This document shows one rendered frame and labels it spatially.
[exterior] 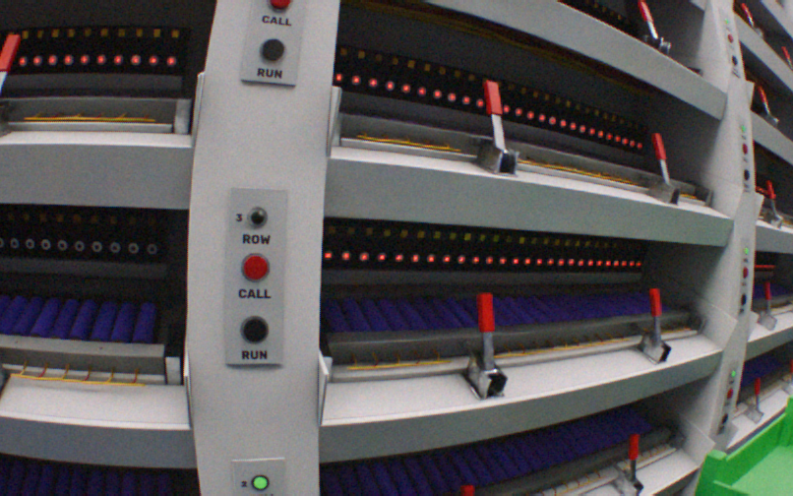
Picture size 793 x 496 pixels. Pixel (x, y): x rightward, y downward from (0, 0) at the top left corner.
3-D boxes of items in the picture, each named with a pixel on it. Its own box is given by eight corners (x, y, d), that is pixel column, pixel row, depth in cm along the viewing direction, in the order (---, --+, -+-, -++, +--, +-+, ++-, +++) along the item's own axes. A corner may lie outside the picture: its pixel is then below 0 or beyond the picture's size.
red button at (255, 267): (267, 279, 30) (268, 256, 30) (243, 279, 30) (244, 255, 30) (265, 279, 31) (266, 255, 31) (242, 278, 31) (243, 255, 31)
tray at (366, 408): (712, 374, 58) (749, 294, 53) (314, 464, 34) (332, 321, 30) (632, 313, 75) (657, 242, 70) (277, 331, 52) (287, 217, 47)
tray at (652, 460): (687, 484, 58) (729, 422, 53) (321, 620, 35) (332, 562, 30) (617, 416, 75) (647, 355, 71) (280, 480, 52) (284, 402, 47)
